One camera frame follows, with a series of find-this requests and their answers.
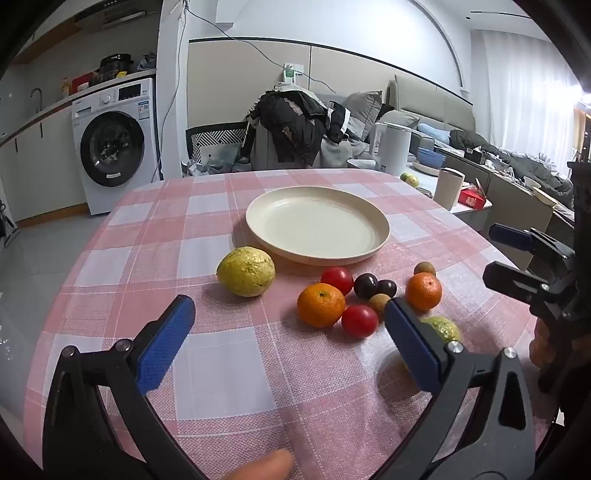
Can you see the pink checked tablecloth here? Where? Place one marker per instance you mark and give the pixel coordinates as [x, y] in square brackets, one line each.
[258, 369]

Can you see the cream round plate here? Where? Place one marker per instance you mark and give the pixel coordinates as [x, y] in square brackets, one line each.
[318, 221]

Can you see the white kitchen cabinet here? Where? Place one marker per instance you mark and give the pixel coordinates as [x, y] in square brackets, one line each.
[41, 170]

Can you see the dark blanket on sofa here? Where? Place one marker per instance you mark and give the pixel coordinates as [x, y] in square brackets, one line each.
[508, 161]

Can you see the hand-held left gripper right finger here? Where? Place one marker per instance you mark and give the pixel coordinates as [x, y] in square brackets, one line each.
[413, 344]

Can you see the person's right hand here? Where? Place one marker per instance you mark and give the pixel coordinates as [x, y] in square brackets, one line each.
[541, 346]

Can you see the small yellow fruit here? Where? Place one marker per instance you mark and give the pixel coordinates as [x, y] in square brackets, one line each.
[413, 181]

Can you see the red tissue box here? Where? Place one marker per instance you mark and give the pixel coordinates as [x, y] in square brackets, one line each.
[472, 196]

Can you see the beige cup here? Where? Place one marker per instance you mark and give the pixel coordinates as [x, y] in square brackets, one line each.
[448, 189]

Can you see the dark purple plum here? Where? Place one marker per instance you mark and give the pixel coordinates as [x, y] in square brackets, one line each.
[365, 285]
[388, 288]

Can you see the white washing machine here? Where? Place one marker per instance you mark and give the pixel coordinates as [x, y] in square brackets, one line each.
[115, 147]

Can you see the small green fruit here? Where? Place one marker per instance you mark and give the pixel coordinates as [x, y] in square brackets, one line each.
[405, 177]

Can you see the bags on floor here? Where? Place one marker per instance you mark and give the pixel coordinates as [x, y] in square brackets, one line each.
[207, 166]

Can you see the white curtain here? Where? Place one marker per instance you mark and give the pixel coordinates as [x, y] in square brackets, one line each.
[531, 92]

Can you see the wrinkled yellow guava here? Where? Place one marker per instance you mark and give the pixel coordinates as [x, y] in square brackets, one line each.
[244, 272]

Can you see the grey sofa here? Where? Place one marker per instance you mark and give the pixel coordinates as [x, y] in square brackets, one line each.
[438, 101]

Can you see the black cooking pot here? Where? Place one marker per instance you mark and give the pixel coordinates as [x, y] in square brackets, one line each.
[115, 67]

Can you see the yellow bottle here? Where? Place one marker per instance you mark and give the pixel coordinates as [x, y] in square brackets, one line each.
[65, 87]

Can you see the white side table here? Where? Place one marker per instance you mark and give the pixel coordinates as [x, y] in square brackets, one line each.
[369, 164]

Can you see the wall socket with charger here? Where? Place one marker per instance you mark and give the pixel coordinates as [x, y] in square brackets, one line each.
[292, 74]

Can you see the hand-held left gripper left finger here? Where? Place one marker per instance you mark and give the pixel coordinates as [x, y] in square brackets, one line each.
[166, 344]

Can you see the range hood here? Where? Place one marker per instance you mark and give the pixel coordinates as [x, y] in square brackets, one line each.
[115, 9]

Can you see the orange tangerine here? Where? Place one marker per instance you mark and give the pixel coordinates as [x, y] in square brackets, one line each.
[321, 304]
[424, 291]

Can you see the person's left hand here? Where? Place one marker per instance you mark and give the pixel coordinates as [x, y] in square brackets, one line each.
[261, 467]

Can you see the red tomato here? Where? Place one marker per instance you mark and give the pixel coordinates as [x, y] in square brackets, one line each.
[337, 279]
[359, 321]

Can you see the metal faucet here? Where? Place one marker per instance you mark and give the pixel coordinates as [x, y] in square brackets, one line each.
[38, 97]

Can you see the brown longan fruit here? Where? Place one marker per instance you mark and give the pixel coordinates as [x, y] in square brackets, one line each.
[424, 268]
[378, 303]

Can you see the floor mop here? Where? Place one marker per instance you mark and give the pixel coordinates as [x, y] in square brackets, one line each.
[9, 226]

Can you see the red box on washer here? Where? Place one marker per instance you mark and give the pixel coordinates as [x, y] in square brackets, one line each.
[82, 83]

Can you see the yellow-green guava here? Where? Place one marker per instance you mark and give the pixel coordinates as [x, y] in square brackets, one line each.
[443, 328]

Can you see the pile of dark clothes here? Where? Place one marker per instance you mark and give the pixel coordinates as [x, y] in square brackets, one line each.
[295, 124]

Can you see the white electric kettle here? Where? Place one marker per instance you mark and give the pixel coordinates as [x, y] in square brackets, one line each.
[392, 147]

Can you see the blue bowls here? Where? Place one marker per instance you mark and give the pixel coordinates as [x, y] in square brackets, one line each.
[431, 158]

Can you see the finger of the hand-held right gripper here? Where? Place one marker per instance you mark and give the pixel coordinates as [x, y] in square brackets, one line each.
[510, 237]
[512, 279]

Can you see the upper kitchen cabinet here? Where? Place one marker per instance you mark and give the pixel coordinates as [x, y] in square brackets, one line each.
[92, 37]

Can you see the grey pillow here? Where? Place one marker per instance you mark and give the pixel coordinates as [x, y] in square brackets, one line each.
[364, 110]

